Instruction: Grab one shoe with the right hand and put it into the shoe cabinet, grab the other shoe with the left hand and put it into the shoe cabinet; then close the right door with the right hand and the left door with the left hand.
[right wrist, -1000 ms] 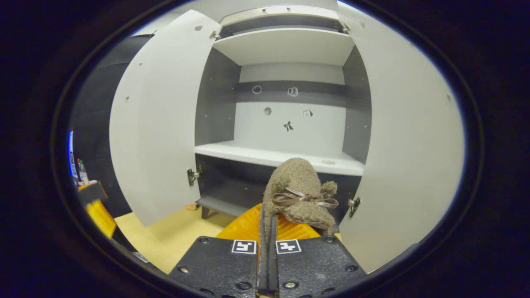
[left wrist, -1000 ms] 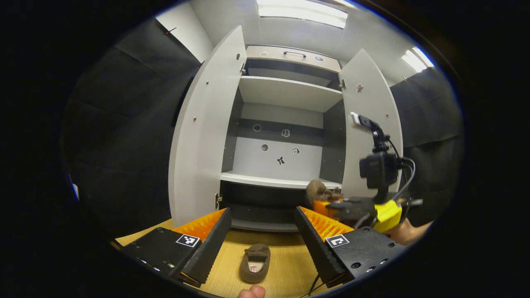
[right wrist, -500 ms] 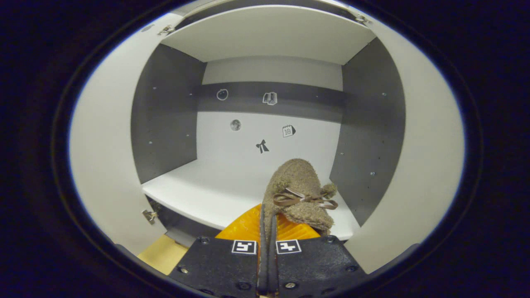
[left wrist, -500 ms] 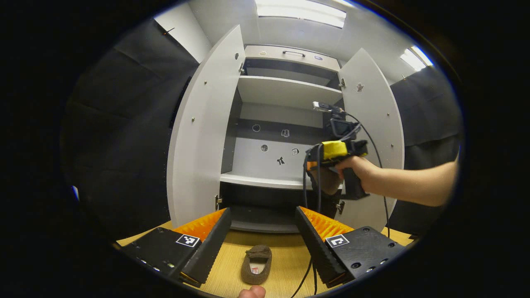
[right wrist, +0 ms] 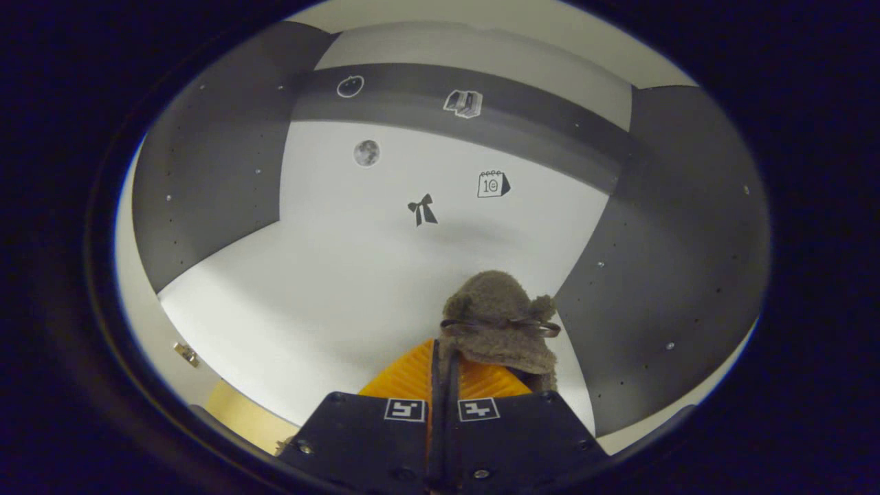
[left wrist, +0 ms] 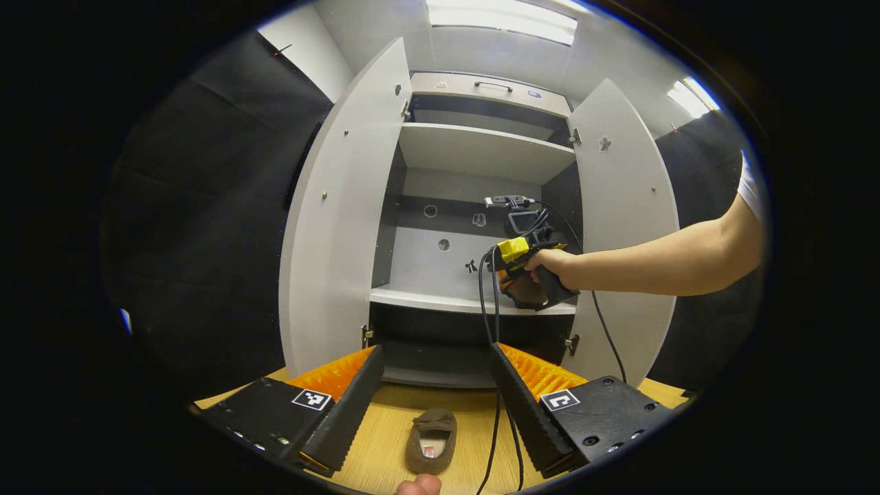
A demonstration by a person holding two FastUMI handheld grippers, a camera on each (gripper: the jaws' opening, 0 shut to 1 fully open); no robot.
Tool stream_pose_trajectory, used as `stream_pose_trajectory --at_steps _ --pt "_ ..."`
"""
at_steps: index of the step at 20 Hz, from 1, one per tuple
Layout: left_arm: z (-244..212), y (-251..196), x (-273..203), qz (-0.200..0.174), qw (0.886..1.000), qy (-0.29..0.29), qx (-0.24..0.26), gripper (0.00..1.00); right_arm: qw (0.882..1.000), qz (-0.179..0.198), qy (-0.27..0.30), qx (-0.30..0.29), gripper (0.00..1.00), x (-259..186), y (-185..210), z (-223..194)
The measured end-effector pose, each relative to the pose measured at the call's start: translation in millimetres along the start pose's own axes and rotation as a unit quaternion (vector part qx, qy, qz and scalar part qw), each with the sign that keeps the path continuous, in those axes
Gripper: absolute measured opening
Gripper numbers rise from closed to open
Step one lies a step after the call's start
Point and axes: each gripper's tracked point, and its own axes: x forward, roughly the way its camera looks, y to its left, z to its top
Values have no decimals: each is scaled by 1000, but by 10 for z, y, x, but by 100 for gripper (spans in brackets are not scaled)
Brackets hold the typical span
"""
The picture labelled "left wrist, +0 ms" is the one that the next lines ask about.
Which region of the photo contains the brown fuzzy shoe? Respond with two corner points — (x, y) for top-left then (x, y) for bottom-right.
(505, 272), (551, 310)
(404, 409), (458, 475)

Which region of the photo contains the grey shoe cabinet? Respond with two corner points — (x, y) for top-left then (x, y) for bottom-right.
(370, 71), (584, 389)

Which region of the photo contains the grey cabinet door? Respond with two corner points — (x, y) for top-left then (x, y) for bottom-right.
(278, 38), (413, 379)
(567, 78), (681, 389)

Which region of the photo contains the ceiling light panel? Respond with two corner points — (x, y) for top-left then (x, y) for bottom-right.
(667, 77), (720, 118)
(426, 0), (578, 46)

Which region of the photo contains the grey cabinet drawer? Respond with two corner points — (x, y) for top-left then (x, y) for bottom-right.
(410, 71), (573, 118)

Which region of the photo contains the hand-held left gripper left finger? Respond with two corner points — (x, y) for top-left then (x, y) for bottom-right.
(199, 345), (386, 479)

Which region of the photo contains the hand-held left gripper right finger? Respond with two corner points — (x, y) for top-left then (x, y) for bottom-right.
(489, 342), (678, 480)

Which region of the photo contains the black cable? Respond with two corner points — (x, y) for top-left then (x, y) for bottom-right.
(533, 201), (628, 384)
(478, 244), (525, 494)

